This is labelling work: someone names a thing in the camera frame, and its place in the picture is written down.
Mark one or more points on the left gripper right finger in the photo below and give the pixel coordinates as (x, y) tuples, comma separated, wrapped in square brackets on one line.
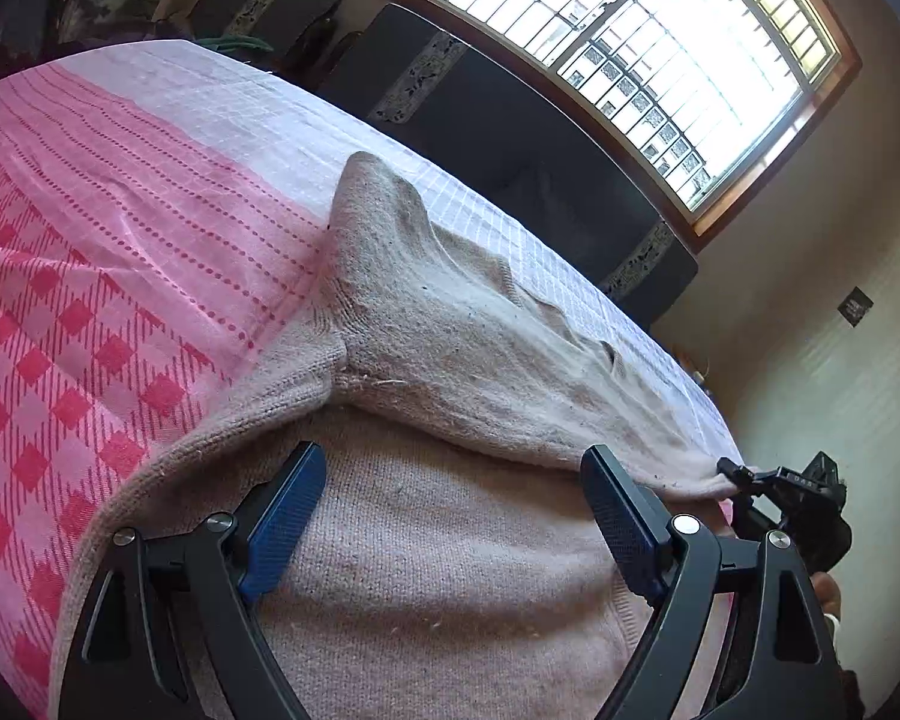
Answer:
[(777, 659)]

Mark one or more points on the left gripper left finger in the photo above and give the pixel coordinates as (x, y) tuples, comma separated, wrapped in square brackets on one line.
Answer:
[(126, 660)]

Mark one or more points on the beige knit sweater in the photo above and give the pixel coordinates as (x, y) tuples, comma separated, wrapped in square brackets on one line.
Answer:
[(452, 568)]

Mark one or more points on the person's right hand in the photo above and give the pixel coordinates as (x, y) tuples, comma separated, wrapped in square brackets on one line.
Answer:
[(829, 596)]

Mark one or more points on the pink checked bedspread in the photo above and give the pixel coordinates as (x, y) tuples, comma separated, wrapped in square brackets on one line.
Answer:
[(163, 210)]

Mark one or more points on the dark headboard with floral strips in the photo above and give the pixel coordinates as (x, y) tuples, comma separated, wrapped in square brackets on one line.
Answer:
[(470, 116)]

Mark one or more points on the dark armchair floral strip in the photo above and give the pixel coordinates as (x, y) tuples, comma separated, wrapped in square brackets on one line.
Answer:
[(285, 35)]

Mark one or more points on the black wall switch plate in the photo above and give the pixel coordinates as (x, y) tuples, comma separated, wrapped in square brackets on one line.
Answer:
[(855, 307)]

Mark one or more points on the barred window wooden frame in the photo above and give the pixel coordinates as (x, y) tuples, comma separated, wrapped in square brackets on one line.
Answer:
[(705, 100)]

